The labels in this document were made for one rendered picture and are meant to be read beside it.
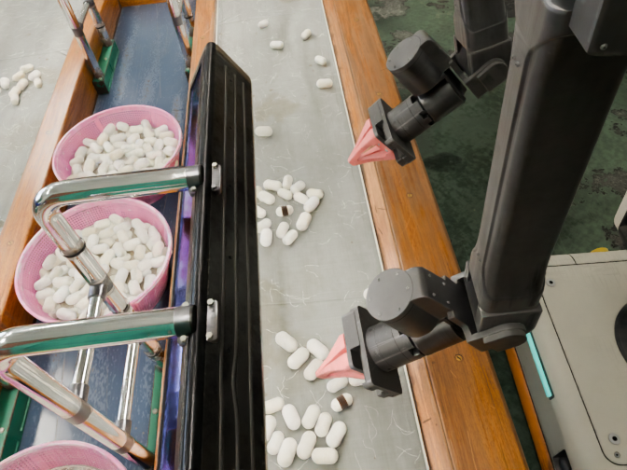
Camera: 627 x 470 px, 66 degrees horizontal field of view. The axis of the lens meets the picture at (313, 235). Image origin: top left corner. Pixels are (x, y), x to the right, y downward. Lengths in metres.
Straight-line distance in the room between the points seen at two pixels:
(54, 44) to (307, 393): 1.20
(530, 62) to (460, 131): 1.93
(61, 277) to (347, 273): 0.50
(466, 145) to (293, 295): 1.49
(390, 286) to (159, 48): 1.20
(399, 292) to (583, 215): 1.58
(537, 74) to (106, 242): 0.82
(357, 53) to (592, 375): 0.95
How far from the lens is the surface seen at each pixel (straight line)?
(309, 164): 0.99
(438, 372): 0.73
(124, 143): 1.14
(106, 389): 0.89
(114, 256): 0.95
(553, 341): 1.37
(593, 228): 2.01
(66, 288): 0.94
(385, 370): 0.60
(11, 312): 0.96
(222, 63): 0.63
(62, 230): 0.54
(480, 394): 0.73
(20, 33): 1.70
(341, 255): 0.84
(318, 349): 0.73
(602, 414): 1.33
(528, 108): 0.32
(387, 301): 0.50
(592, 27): 0.26
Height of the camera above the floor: 1.43
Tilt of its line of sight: 53 degrees down
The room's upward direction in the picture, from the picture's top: 6 degrees counter-clockwise
